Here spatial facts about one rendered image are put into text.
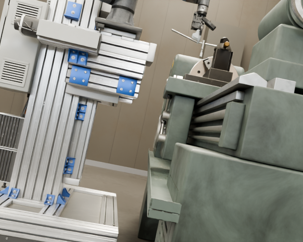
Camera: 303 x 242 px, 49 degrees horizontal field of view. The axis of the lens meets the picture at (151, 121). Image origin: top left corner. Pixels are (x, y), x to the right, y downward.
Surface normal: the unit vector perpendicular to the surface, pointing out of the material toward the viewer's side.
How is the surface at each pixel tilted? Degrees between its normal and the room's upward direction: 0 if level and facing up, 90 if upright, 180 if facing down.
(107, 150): 90
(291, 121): 90
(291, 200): 90
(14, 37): 90
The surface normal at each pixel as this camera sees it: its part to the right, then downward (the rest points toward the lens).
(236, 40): 0.12, -0.01
